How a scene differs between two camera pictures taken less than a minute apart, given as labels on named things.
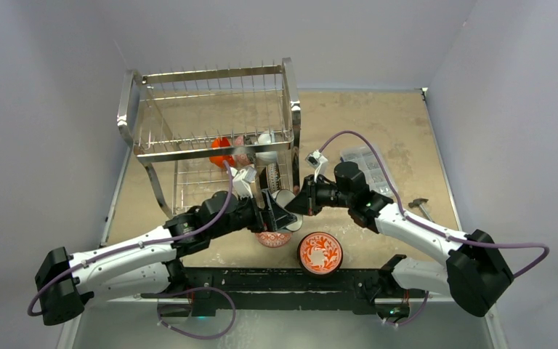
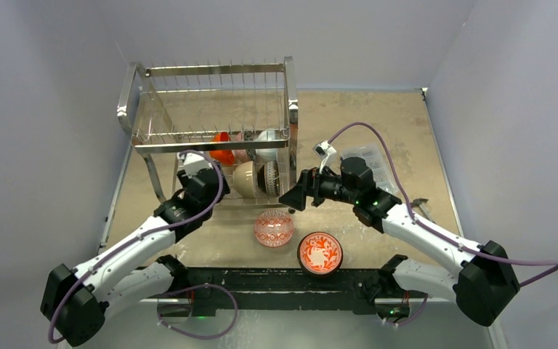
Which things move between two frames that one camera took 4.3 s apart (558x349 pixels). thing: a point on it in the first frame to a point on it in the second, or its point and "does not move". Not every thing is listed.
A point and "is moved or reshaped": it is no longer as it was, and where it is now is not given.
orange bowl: [218, 161] is moved or reshaped
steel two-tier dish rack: [235, 131] does not move
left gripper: [279, 217] to [184, 179]
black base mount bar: [290, 289] does not move
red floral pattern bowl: [320, 253] does not move
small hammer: [418, 202] does not move
